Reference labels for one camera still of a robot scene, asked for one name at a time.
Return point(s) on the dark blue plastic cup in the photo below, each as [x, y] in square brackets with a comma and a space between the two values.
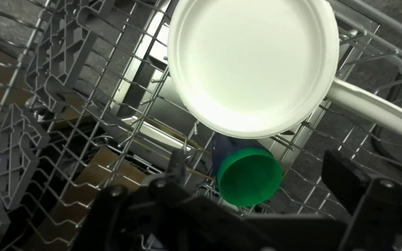
[222, 153]

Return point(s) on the white round plate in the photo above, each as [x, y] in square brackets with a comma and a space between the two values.
[251, 64]
[373, 106]

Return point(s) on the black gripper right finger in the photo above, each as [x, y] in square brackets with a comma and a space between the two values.
[348, 178]

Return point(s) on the green plastic cup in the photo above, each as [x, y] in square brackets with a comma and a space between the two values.
[249, 178]

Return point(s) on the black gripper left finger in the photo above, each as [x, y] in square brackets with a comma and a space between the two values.
[176, 164]

